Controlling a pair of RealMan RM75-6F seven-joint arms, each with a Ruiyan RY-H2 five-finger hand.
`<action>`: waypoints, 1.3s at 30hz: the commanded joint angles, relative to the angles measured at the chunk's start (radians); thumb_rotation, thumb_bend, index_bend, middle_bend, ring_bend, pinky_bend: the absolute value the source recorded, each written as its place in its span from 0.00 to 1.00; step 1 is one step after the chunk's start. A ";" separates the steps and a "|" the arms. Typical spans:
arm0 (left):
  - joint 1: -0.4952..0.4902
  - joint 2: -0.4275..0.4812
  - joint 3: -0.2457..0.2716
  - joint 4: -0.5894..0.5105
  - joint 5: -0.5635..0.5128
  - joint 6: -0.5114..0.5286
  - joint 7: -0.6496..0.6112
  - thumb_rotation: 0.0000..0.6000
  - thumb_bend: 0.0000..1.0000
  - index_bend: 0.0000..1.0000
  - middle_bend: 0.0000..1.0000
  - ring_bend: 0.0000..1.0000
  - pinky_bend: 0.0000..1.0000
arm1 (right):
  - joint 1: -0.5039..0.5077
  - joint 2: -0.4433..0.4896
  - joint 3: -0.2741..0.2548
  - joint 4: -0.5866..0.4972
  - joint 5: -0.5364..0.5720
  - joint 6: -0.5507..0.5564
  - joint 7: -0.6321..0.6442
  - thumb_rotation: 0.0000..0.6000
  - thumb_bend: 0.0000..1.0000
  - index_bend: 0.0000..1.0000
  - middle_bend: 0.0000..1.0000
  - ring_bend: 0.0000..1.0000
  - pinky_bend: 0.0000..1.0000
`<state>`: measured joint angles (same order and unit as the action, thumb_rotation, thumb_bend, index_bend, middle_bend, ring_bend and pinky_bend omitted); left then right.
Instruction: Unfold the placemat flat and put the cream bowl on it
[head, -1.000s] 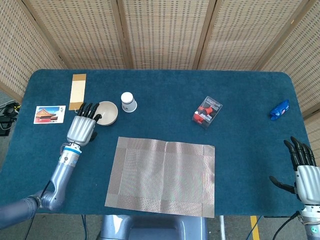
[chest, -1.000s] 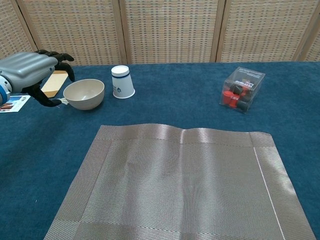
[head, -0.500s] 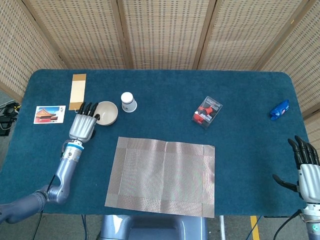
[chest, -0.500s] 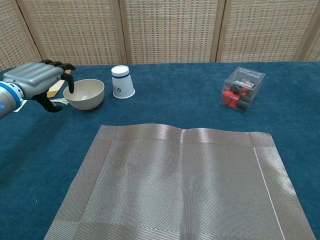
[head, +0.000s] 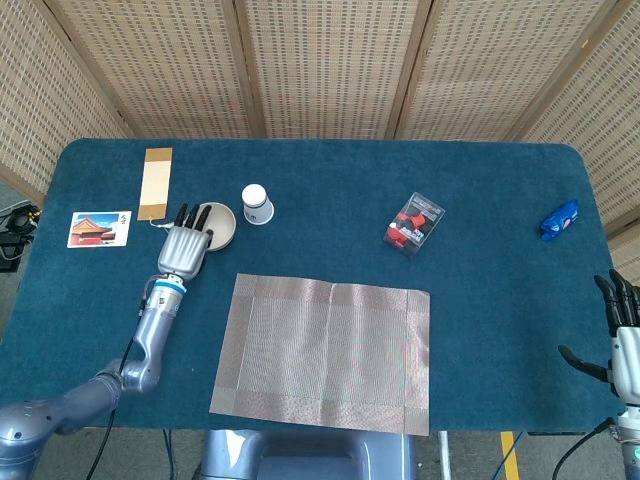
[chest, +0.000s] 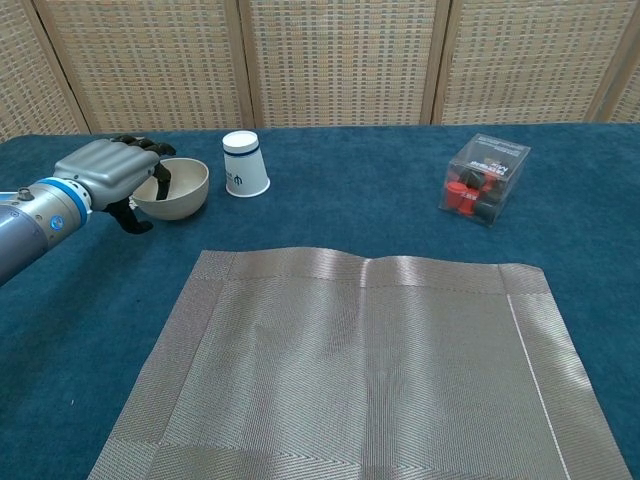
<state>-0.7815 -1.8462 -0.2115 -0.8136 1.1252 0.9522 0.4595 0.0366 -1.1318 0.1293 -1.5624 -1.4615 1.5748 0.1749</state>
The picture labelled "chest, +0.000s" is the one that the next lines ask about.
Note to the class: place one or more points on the white paper cup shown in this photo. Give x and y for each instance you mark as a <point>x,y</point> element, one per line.
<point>245,167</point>

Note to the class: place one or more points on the woven bamboo folding screen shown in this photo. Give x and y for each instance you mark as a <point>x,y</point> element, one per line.
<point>340,60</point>

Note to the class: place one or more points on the grey woven placemat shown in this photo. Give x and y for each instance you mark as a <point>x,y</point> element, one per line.
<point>350,380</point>

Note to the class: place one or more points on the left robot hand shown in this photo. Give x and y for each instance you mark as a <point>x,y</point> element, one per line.
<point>107,167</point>

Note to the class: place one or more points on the clear box of red-black parts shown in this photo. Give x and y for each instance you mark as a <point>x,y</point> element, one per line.
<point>480,180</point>

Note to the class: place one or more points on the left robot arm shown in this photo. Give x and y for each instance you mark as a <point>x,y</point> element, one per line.
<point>35,220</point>

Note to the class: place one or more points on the teal plush table cover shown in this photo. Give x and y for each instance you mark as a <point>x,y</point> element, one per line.
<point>75,350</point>

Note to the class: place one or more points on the beige bowl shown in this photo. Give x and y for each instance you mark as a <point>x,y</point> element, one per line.
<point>185,197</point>

